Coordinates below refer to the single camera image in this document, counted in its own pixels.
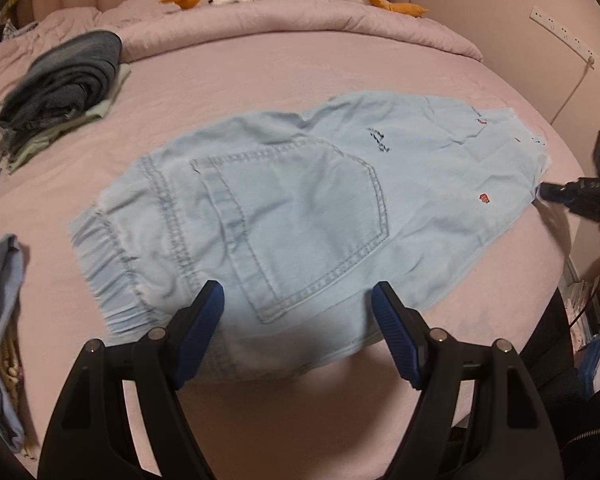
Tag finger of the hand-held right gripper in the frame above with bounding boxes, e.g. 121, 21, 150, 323
537, 180, 579, 206

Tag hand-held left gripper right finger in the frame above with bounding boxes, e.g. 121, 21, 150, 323
370, 281, 566, 480

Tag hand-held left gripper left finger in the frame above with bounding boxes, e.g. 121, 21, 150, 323
37, 280, 226, 480

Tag light blue denim pants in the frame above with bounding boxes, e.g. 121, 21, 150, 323
69, 91, 553, 386

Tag white power strip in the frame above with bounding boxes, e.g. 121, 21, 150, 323
530, 6, 597, 66

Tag blue plastic box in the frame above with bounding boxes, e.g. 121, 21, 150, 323
577, 335, 600, 402

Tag light blue cloth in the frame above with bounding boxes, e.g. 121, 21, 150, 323
0, 229, 28, 453

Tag person's black clothing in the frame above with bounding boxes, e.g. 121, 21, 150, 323
520, 285, 600, 480

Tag dark folded clothes pile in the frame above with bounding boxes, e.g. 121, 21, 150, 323
5, 62, 131, 173

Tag pink bed sheet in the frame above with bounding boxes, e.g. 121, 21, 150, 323
0, 5, 586, 480

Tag dark grey folded clothing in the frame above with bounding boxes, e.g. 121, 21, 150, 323
0, 30, 123, 131

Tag pink quilt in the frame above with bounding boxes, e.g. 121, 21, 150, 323
30, 0, 483, 63

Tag white power cable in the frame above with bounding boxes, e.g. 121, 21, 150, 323
550, 59, 593, 126

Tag black cable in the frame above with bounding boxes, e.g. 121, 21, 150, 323
569, 250, 600, 332

